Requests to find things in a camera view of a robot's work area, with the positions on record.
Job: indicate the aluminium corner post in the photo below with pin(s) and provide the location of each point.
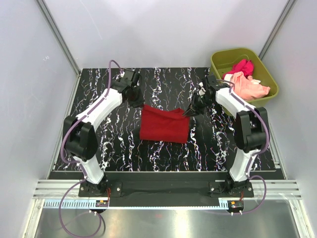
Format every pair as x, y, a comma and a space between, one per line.
277, 27
58, 36

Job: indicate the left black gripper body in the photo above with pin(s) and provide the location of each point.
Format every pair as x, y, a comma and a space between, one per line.
136, 99

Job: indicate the olive green plastic bin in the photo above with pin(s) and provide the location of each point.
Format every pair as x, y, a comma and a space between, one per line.
223, 61

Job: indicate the magenta t-shirt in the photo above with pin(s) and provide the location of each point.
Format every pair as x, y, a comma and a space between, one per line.
245, 66

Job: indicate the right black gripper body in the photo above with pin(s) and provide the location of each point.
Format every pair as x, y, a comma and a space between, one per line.
199, 102

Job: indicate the right aluminium corner post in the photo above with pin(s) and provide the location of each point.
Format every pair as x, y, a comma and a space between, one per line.
277, 27

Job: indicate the white slotted cable duct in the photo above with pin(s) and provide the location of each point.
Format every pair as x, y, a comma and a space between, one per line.
104, 204

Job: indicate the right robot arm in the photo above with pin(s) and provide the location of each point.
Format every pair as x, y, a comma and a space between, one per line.
251, 129

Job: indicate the pink peach t-shirt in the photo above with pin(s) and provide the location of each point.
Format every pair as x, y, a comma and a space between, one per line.
246, 87

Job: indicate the left aluminium corner post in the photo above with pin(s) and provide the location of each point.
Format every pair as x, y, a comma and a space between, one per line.
58, 36

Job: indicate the red t-shirt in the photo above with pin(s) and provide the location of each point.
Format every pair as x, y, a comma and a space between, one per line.
167, 126

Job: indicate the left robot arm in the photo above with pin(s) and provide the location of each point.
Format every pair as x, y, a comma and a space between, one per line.
79, 132

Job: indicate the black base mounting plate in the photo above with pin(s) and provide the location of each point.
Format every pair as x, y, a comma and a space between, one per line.
234, 189

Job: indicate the black marble pattern mat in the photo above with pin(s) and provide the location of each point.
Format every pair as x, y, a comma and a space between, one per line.
210, 145

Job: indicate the aluminium frame rail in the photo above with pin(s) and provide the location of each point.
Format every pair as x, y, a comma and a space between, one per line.
273, 189

